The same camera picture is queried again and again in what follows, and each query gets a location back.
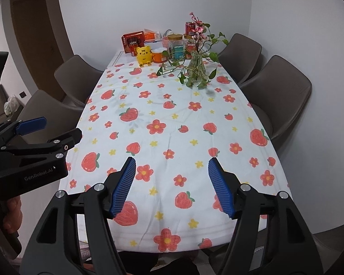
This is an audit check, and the orange tissue pack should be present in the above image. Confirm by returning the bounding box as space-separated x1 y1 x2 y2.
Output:
143 28 163 42

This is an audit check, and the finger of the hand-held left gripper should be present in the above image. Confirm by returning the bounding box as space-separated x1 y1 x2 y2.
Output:
0 116 47 147
0 128 83 161

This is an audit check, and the floral strawberry tablecloth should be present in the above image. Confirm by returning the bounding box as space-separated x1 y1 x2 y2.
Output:
65 60 291 254

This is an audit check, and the grey sofa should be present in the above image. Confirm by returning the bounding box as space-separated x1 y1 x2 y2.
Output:
0 87 22 127

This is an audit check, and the pink flower branch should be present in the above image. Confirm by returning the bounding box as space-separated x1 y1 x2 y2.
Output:
189 12 205 35

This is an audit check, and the white plastic bag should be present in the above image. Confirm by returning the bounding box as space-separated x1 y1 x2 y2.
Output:
3 95 18 115

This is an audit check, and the person's left hand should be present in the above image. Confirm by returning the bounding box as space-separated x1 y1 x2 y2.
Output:
2 195 24 232

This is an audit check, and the red gift box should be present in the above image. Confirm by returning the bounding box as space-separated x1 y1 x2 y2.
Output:
121 31 145 55

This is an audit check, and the grey brown dining chair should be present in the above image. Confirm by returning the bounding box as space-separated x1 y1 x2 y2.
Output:
54 55 104 107
237 55 313 150
218 33 263 84
15 89 86 150

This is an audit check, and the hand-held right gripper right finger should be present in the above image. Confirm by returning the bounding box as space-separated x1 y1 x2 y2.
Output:
208 157 323 275

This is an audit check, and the red label jar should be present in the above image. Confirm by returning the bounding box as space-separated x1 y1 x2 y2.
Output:
183 33 200 57

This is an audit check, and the glass vase with plants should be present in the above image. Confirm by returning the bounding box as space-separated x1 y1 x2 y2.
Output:
156 24 229 89

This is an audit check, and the yellow tiger toy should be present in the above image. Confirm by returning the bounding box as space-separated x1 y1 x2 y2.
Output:
136 45 153 67

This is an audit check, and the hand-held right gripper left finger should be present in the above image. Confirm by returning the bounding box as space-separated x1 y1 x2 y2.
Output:
23 157 137 275

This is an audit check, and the gold lid glass jar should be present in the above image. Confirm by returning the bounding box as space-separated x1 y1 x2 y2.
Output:
167 33 186 50

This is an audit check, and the teal label jar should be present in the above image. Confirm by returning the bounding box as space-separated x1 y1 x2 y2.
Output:
171 46 185 61

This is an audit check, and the brown door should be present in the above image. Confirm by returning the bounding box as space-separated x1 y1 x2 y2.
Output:
10 0 75 93

